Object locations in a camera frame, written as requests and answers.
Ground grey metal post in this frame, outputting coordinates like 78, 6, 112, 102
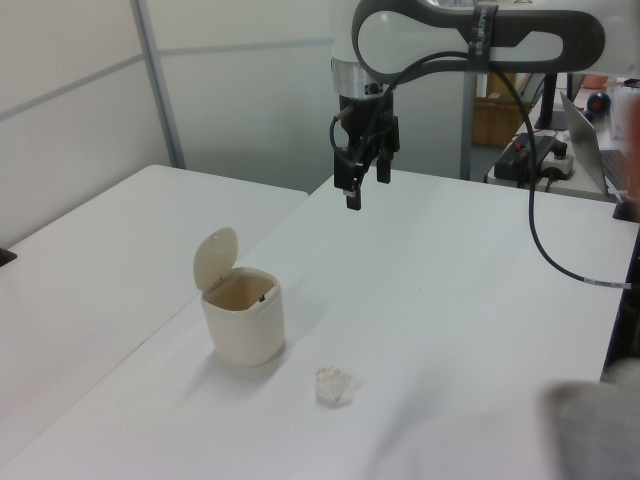
458, 69, 477, 180

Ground cardboard box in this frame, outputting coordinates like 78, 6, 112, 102
473, 94, 532, 147

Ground small cream bin with lid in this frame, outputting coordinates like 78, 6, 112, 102
192, 226, 286, 369

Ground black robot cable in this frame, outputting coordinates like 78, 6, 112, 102
328, 48, 634, 292

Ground black table clamp with pole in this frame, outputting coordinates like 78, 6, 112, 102
611, 197, 640, 222

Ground silver laptop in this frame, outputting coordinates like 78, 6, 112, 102
558, 89, 632, 197

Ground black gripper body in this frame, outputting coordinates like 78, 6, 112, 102
337, 93, 400, 157

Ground person's hand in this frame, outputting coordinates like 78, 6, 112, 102
619, 93, 640, 202

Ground black power supply box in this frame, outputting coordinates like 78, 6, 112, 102
501, 133, 557, 174

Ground white emergency stop box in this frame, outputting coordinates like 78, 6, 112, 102
540, 141, 577, 182

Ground black monitor stand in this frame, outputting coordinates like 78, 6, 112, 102
533, 72, 569, 132

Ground grey partition post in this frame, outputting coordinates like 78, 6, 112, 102
130, 0, 187, 170

